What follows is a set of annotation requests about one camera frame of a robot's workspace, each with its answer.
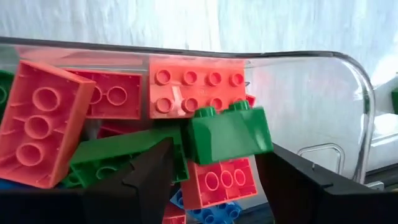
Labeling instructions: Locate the large orange block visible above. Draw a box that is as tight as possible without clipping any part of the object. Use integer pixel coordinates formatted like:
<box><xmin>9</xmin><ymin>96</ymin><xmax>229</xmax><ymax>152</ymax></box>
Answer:
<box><xmin>0</xmin><ymin>59</ymin><xmax>97</xmax><ymax>189</ymax></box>
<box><xmin>148</xmin><ymin>58</ymin><xmax>249</xmax><ymax>120</ymax></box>
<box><xmin>161</xmin><ymin>202</ymin><xmax>187</xmax><ymax>224</ymax></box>

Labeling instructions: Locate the large red block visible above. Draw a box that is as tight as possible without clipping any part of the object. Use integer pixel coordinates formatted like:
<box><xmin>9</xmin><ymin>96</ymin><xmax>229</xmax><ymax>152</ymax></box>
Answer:
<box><xmin>180</xmin><ymin>156</ymin><xmax>259</xmax><ymax>210</ymax></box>
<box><xmin>65</xmin><ymin>68</ymin><xmax>144</xmax><ymax>121</ymax></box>

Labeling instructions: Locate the large green block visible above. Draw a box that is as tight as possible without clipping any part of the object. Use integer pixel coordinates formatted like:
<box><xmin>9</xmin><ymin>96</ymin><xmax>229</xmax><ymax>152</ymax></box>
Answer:
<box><xmin>186</xmin><ymin>100</ymin><xmax>275</xmax><ymax>166</ymax></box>
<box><xmin>61</xmin><ymin>126</ymin><xmax>190</xmax><ymax>189</ymax></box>
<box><xmin>0</xmin><ymin>69</ymin><xmax>16</xmax><ymax>121</ymax></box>

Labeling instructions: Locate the large blue block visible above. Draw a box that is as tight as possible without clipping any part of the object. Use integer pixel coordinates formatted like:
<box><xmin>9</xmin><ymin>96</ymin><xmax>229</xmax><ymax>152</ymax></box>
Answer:
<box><xmin>0</xmin><ymin>177</ymin><xmax>22</xmax><ymax>190</ymax></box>
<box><xmin>169</xmin><ymin>188</ymin><xmax>243</xmax><ymax>224</ymax></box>

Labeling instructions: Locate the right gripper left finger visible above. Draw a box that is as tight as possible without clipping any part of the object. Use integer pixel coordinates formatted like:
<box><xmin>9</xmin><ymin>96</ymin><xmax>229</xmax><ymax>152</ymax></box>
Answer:
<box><xmin>0</xmin><ymin>137</ymin><xmax>175</xmax><ymax>224</ymax></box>

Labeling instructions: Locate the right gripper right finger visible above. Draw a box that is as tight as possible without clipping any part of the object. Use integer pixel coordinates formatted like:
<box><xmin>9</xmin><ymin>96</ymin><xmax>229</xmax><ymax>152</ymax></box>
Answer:
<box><xmin>255</xmin><ymin>143</ymin><xmax>398</xmax><ymax>224</ymax></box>

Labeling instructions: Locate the clear plastic tray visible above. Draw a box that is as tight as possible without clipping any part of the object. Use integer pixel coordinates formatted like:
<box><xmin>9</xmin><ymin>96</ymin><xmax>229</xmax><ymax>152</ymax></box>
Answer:
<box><xmin>0</xmin><ymin>36</ymin><xmax>376</xmax><ymax>224</ymax></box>

